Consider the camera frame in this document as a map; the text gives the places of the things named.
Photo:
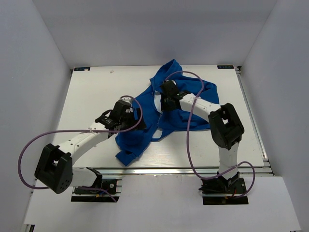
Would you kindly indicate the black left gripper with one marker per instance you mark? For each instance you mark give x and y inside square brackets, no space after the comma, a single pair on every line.
[131,113]

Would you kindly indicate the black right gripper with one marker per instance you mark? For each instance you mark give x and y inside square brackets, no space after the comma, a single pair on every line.
[163,107]

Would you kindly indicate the blue zip jacket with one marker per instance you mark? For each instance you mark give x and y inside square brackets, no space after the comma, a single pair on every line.
[161,113]

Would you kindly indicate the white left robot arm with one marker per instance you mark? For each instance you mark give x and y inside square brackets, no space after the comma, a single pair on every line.
[56,164]

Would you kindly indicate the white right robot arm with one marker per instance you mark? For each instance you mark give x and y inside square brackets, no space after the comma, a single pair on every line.
[225,126]

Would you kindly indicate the left corner label sticker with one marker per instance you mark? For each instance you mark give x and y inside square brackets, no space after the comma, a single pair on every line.
[81,69]

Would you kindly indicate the corner label sticker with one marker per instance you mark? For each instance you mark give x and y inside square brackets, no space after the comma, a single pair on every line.
[81,69]
[225,66]

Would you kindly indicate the right corner label sticker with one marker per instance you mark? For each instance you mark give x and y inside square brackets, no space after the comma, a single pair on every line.
[225,66]

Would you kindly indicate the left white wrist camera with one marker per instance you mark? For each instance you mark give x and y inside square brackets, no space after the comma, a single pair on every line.
[127,99]

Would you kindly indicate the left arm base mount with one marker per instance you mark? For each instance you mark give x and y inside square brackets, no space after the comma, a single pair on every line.
[108,191]

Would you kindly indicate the aluminium right side rail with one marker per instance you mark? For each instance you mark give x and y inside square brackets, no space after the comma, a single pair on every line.
[253,122]

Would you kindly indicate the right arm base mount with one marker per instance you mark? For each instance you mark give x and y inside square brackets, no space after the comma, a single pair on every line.
[215,193]

